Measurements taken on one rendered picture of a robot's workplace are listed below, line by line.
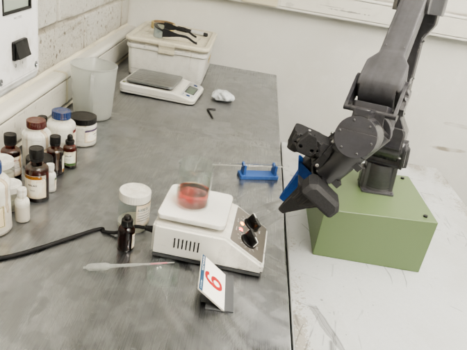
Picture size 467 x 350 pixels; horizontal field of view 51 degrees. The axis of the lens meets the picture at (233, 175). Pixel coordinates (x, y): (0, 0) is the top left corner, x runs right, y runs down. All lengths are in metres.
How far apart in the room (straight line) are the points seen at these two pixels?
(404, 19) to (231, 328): 0.54
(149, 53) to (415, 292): 1.28
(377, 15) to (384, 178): 1.25
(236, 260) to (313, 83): 1.50
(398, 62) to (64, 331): 0.61
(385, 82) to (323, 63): 1.51
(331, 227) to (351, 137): 0.31
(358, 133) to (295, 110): 1.63
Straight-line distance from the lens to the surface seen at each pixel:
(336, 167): 0.76
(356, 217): 0.95
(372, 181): 1.03
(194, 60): 1.85
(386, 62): 0.77
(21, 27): 0.40
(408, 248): 1.00
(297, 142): 0.74
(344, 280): 0.94
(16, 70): 0.40
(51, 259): 0.89
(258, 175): 1.22
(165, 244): 0.87
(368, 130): 0.68
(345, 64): 2.26
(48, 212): 1.01
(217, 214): 0.87
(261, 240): 0.92
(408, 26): 0.83
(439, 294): 1.01
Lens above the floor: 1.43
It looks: 26 degrees down
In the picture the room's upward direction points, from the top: 10 degrees clockwise
